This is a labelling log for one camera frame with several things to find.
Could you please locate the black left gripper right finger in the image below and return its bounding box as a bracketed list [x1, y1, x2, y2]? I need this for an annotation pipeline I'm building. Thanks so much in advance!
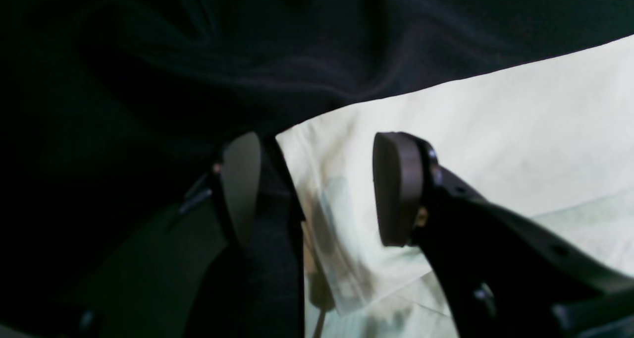
[372, 132, 634, 338]

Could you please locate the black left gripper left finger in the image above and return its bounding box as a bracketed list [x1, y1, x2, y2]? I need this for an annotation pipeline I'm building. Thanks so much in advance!
[66, 132, 262, 338]

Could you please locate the light green T-shirt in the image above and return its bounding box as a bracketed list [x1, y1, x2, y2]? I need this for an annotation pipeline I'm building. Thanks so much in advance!
[276, 36, 634, 338]

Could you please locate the black table cloth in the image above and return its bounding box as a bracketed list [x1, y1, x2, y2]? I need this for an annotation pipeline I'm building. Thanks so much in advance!
[1, 0, 633, 338]

